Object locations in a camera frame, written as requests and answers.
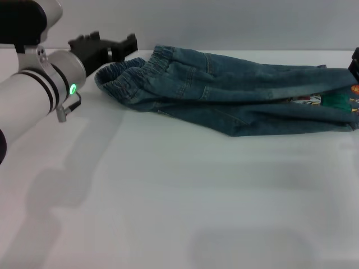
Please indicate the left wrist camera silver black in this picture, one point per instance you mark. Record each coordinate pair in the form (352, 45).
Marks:
(22, 22)

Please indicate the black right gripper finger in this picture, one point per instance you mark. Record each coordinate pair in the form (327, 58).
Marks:
(355, 67)

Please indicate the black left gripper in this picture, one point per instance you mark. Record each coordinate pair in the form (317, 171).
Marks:
(91, 50)

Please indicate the blue denim shorts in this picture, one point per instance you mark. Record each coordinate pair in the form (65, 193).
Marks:
(196, 84)

